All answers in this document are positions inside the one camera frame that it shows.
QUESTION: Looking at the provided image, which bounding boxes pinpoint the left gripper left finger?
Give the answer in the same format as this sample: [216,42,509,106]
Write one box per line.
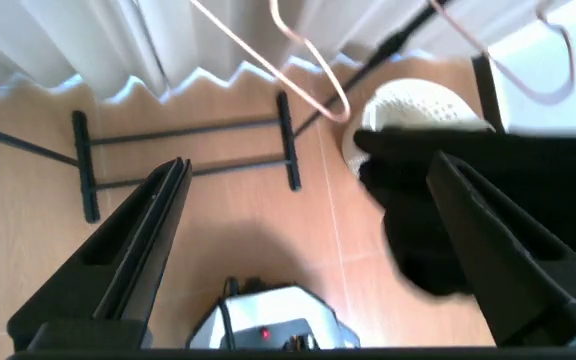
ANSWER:
[7,157,194,352]

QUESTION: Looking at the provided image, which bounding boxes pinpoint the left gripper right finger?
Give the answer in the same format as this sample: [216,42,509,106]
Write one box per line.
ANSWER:
[425,151,576,350]

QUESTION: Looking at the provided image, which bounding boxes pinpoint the black shorts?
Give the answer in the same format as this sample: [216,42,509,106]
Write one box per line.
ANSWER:
[352,125,576,299]

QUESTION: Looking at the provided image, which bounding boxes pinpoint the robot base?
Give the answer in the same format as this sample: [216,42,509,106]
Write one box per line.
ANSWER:
[187,277,362,350]

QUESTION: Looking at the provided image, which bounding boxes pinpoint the white laundry basket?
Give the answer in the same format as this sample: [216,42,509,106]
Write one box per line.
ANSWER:
[341,78,494,176]

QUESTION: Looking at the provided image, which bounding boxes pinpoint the black clothes rack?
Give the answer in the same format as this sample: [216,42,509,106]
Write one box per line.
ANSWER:
[0,0,452,225]

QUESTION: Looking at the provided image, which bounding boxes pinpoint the beige curtain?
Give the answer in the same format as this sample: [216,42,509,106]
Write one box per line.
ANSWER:
[0,0,574,104]

